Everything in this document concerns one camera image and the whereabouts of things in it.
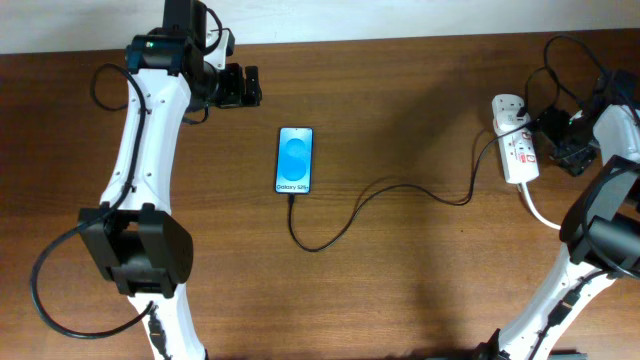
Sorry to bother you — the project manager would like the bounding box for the white charger adapter plug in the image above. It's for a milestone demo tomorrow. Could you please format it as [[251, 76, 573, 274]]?
[[493, 108, 531, 136]]

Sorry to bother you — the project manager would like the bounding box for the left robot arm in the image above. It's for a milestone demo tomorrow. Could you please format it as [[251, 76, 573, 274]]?
[[79, 1, 262, 359]]

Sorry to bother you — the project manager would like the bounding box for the blue screen smartphone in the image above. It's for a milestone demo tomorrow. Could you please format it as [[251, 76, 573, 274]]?
[[275, 127, 313, 194]]

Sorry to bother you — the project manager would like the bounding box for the black phone charger cable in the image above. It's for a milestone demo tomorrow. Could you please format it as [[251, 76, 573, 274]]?
[[286, 64, 561, 254]]

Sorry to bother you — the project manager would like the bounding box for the white power strip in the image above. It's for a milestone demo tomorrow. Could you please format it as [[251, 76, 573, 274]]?
[[491, 94, 539, 184]]

